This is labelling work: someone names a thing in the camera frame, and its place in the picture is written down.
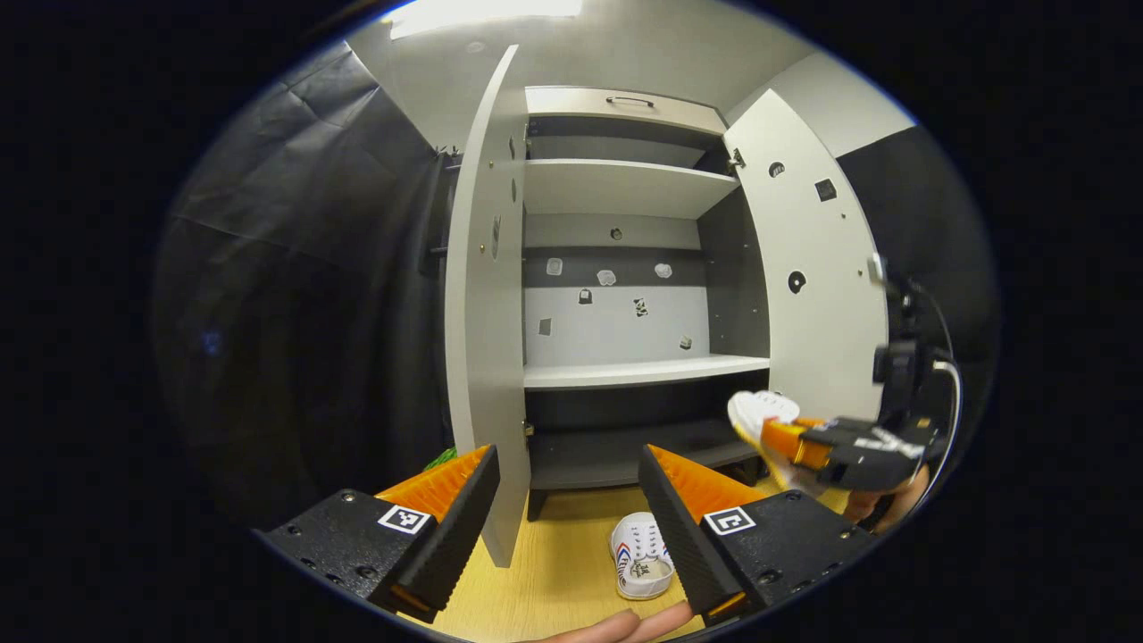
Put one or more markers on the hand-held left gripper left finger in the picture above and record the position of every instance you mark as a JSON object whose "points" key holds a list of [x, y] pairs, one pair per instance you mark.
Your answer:
{"points": [[455, 536]]}

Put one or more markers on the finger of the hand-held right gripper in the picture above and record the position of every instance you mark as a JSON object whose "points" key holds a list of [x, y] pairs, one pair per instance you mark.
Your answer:
{"points": [[857, 460]]}

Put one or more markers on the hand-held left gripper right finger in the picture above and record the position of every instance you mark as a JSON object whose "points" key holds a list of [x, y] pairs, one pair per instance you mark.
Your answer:
{"points": [[679, 536]]}

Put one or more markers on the white striped canvas shoe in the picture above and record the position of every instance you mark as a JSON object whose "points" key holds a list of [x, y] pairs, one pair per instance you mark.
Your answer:
{"points": [[643, 558], [759, 409]]}

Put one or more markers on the white cabinet door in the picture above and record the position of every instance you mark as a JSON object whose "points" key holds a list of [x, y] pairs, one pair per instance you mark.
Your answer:
{"points": [[821, 313], [482, 357]]}

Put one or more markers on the beige cabinet drawer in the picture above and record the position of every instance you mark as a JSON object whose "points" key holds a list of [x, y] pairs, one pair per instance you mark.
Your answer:
{"points": [[625, 109]]}

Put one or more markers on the green object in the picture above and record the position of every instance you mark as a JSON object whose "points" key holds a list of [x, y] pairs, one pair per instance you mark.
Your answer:
{"points": [[442, 460]]}

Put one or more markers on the black backdrop stand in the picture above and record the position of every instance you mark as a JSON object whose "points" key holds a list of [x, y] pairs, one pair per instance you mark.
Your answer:
{"points": [[438, 223]]}

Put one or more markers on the ceiling light panel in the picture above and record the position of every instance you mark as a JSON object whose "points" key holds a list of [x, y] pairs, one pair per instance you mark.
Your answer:
{"points": [[482, 16]]}

